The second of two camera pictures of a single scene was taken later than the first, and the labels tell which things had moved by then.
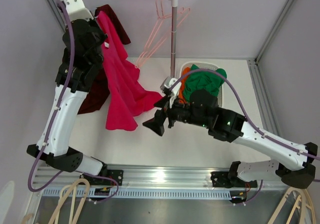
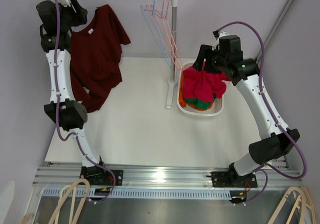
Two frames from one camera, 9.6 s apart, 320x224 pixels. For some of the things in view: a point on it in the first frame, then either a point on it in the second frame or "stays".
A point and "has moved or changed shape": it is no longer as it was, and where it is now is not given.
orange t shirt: x=181 y=98 stays
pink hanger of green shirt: x=146 y=50 → x=159 y=23
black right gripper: x=156 y=123 → x=205 y=53
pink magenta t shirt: x=128 y=97 → x=203 y=86
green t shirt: x=203 y=81 has moved or changed shape
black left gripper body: x=100 y=36 → x=69 y=18
